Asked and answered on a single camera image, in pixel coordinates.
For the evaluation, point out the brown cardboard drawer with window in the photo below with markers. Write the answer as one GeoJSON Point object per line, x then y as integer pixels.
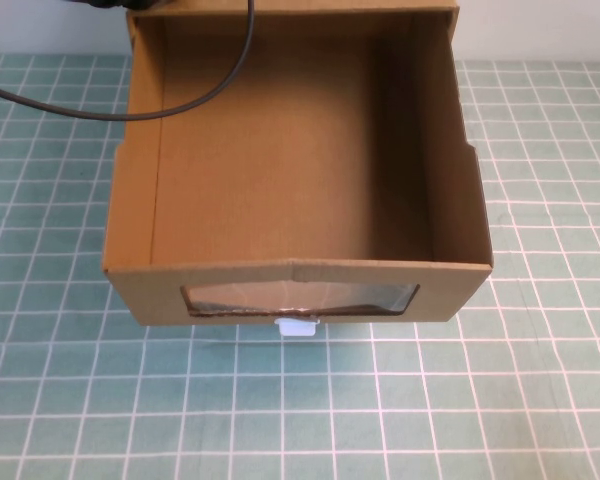
{"type": "Point", "coordinates": [290, 180]}

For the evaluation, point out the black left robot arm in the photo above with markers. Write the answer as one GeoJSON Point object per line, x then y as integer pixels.
{"type": "Point", "coordinates": [110, 3]}

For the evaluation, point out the green white grid tablecloth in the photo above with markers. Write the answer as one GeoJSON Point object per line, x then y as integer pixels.
{"type": "Point", "coordinates": [300, 410]}

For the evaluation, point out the upper cardboard drawer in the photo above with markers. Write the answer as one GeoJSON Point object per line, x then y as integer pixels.
{"type": "Point", "coordinates": [330, 5]}

